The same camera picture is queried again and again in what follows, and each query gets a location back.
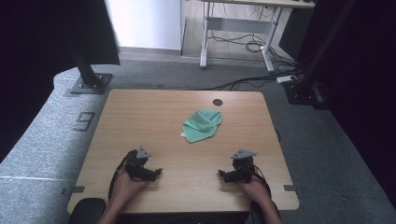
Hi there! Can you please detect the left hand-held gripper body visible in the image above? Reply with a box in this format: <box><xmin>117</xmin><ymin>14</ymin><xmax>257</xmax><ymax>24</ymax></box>
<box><xmin>124</xmin><ymin>146</ymin><xmax>152</xmax><ymax>182</ymax></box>

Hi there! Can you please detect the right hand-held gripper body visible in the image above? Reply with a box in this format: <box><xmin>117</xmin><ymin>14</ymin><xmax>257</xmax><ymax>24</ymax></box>
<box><xmin>231</xmin><ymin>149</ymin><xmax>258</xmax><ymax>184</ymax></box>

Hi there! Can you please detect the green cloth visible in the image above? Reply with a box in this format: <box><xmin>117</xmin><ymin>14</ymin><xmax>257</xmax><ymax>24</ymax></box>
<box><xmin>181</xmin><ymin>108</ymin><xmax>223</xmax><ymax>145</ymax></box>

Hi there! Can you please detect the person's left hand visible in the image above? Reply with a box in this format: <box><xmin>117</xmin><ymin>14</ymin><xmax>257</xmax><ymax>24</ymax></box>
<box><xmin>112</xmin><ymin>169</ymin><xmax>148</xmax><ymax>203</ymax></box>

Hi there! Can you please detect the person's right hand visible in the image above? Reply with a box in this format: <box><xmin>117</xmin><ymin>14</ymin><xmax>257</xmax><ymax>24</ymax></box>
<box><xmin>242</xmin><ymin>178</ymin><xmax>271</xmax><ymax>204</ymax></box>

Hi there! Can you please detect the grey tape strip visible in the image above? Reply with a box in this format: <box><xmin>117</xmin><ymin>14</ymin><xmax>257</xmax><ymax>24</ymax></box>
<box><xmin>283</xmin><ymin>184</ymin><xmax>303</xmax><ymax>194</ymax></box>
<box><xmin>61</xmin><ymin>185</ymin><xmax>86</xmax><ymax>196</ymax></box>

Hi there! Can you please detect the grey tape floor marking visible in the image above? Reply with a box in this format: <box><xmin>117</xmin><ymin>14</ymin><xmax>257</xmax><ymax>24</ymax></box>
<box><xmin>73</xmin><ymin>111</ymin><xmax>96</xmax><ymax>133</ymax></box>

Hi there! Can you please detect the white power strip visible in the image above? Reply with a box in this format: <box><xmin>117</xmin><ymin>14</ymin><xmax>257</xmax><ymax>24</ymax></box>
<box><xmin>276</xmin><ymin>74</ymin><xmax>298</xmax><ymax>84</ymax></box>

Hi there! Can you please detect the white partition panel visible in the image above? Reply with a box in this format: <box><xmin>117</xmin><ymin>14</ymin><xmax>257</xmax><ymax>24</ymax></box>
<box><xmin>104</xmin><ymin>0</ymin><xmax>188</xmax><ymax>51</ymax></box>

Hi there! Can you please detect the black curtain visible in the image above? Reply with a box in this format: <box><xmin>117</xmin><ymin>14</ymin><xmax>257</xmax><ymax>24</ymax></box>
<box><xmin>0</xmin><ymin>0</ymin><xmax>120</xmax><ymax>164</ymax></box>
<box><xmin>295</xmin><ymin>0</ymin><xmax>396</xmax><ymax>209</ymax></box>

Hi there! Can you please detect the right hand-held gripper black cable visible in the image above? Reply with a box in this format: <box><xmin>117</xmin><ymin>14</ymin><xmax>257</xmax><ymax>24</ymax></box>
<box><xmin>247</xmin><ymin>163</ymin><xmax>273</xmax><ymax>200</ymax></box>

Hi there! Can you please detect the long black floor cable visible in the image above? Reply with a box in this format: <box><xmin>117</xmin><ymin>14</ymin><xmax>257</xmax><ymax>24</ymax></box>
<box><xmin>204</xmin><ymin>69</ymin><xmax>304</xmax><ymax>91</ymax></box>

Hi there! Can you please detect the black metal stand with base plate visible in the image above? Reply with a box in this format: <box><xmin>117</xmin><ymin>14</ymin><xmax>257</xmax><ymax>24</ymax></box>
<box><xmin>282</xmin><ymin>0</ymin><xmax>358</xmax><ymax>110</ymax></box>
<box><xmin>66</xmin><ymin>31</ymin><xmax>114</xmax><ymax>95</ymax></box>

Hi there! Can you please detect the tangle of black floor cables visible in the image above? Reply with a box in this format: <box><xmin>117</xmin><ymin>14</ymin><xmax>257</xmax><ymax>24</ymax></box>
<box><xmin>207</xmin><ymin>29</ymin><xmax>297</xmax><ymax>67</ymax></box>

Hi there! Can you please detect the white desk frame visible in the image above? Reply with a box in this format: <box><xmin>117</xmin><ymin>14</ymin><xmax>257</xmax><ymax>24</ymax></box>
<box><xmin>199</xmin><ymin>0</ymin><xmax>316</xmax><ymax>73</ymax></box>

